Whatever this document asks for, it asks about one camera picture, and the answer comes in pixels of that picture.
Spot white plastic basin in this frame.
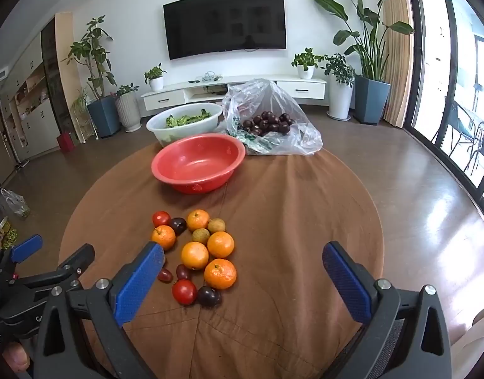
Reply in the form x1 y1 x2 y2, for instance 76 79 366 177
146 103 224 148

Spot clear plastic bag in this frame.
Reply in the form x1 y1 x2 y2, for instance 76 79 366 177
221 79 323 156

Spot white wall cabinet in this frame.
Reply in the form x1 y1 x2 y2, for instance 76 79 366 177
0 33 63 162

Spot bushy plant in white pot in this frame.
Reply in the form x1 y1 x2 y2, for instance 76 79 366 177
321 53 356 121

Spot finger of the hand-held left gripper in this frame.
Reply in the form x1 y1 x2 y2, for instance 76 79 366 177
0 234 43 281
13 244 96 303

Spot orange with stem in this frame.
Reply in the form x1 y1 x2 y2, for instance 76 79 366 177
151 225 176 251

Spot red plastic basin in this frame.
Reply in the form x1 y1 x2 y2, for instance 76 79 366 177
151 133 246 195

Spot small plant in white pot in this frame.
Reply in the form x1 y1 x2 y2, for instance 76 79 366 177
144 63 167 91
291 47 325 80

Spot pile of dark plums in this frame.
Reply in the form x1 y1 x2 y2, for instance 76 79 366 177
242 111 296 137

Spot red box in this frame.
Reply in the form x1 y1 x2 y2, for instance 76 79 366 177
56 132 76 153

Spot black balcony chair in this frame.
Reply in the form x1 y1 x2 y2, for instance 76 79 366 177
431 97 479 154
465 122 484 174

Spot plant in white ribbed pot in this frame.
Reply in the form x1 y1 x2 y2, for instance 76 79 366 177
115 84 142 133

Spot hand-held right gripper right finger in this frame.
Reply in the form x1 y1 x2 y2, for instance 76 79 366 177
322 241 452 379

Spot beige curtain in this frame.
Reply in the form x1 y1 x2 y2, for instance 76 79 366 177
378 0 418 129

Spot tangle of cables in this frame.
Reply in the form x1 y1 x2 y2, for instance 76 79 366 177
188 72 224 84

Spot beige sofa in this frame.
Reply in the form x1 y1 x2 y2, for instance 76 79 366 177
449 304 484 379

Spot black wall television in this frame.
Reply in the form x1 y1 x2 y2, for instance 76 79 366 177
163 0 287 61

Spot tall plant in blue-grey pot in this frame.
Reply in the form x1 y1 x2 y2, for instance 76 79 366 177
62 16 122 140

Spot black framed glass door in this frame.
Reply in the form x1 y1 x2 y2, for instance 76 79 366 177
403 0 484 214

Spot green leafy vegetables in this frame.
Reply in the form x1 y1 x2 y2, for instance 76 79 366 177
165 108 213 129

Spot thin plant on wire stand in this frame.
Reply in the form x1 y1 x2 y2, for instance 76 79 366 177
70 87 97 143

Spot person's left hand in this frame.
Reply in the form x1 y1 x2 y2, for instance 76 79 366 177
1 340 33 376

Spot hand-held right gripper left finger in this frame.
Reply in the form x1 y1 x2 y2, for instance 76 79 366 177
33 241 165 379

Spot large-leaf plant in dark pot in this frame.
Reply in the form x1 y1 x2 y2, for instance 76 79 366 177
312 0 415 126

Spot plastic bag with contents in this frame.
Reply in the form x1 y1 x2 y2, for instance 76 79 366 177
0 189 31 220

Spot white television cabinet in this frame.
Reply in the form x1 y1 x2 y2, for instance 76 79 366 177
141 74 328 112

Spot brown tablecloth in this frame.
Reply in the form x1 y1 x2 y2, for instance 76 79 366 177
58 138 385 379

